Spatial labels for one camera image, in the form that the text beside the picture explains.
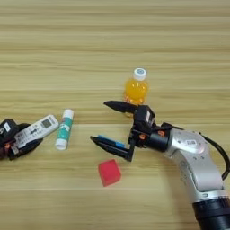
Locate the red cube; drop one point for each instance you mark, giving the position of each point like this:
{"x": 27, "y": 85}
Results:
{"x": 109, "y": 173}

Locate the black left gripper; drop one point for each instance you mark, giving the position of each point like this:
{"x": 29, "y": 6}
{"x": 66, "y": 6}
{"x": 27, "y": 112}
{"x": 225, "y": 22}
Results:
{"x": 6, "y": 149}

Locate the white green glue stick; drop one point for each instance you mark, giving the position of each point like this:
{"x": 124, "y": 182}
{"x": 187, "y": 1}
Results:
{"x": 64, "y": 128}

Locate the white remote control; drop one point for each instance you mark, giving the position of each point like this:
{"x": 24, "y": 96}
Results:
{"x": 37, "y": 129}

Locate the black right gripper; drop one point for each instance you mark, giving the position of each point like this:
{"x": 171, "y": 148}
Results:
{"x": 157, "y": 140}

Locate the blue rectangular block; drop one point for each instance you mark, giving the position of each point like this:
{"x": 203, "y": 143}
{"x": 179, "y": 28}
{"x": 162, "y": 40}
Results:
{"x": 112, "y": 141}

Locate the orange juice bottle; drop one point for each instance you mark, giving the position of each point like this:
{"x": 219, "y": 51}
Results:
{"x": 136, "y": 88}

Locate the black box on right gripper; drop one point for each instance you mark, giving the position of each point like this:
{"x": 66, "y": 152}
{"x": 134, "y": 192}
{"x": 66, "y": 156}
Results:
{"x": 143, "y": 118}

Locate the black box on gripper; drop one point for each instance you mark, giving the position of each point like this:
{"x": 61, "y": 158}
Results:
{"x": 7, "y": 128}
{"x": 143, "y": 118}

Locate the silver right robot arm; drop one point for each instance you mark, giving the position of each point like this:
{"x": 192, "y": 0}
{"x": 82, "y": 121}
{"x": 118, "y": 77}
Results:
{"x": 194, "y": 161}

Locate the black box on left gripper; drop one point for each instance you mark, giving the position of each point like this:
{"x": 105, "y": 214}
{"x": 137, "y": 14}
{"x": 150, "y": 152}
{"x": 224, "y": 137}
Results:
{"x": 7, "y": 128}

